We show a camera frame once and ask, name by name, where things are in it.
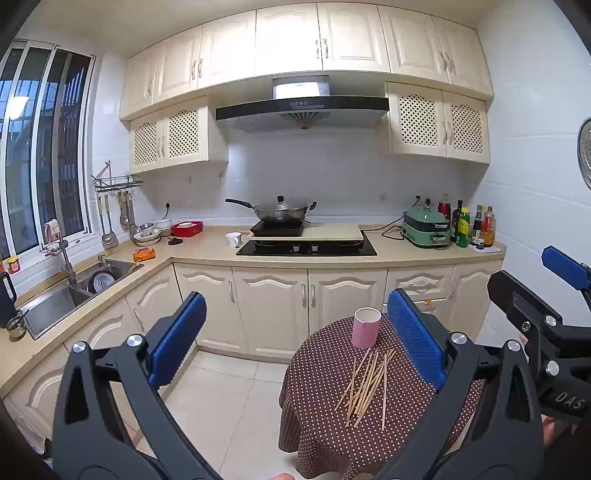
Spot pink cup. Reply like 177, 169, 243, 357
352, 307, 382, 349

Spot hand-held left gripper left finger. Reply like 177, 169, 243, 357
52, 291, 222, 480

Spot cream upper wall cabinets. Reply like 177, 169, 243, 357
119, 2, 495, 121

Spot black induction cooker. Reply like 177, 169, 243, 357
250, 220, 305, 237

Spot steel pot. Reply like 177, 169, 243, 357
88, 271, 116, 294

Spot beige kitchen countertop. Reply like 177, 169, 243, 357
0, 222, 507, 384

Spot black kettle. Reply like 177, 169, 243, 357
0, 271, 18, 328

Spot wire sponge rack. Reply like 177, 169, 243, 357
40, 219, 63, 256

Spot black glass gas hob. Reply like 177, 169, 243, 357
236, 231, 378, 257

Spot green electric cooker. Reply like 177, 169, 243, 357
401, 205, 452, 249

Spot black range hood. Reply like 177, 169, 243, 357
215, 76, 390, 134

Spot dark green oil bottle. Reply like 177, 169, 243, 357
451, 200, 465, 243

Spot hanging ladles and spatulas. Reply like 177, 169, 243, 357
99, 194, 119, 245

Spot barred window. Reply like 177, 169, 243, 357
0, 39, 98, 273

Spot black power cord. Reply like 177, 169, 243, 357
360, 215, 419, 241

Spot steel wok with lid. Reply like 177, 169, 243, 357
225, 196, 318, 224

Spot wall utensil rack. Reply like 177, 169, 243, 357
93, 160, 144, 191

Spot brown polka dot tablecloth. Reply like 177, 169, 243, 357
278, 316, 485, 480

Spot steel double sink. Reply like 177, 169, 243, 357
16, 258, 145, 341

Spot stack of bowls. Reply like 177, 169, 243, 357
134, 219, 174, 245

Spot person's right hand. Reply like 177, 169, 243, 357
542, 413, 571, 446

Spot hanging steel spatula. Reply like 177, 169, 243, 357
117, 191, 134, 232

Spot cream base cabinets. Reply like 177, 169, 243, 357
0, 258, 504, 444

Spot small steel cup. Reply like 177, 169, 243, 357
6, 309, 29, 339

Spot round metal disc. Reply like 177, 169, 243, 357
578, 117, 591, 191

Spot bunch of wooden chopsticks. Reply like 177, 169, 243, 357
335, 348, 398, 428

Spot orange red sauce bottle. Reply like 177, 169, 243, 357
480, 205, 497, 247

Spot steel faucet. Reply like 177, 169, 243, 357
55, 239, 78, 286

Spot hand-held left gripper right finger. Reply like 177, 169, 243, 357
365, 288, 546, 480

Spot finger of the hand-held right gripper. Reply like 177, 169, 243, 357
542, 246, 591, 294
487, 270, 566, 342

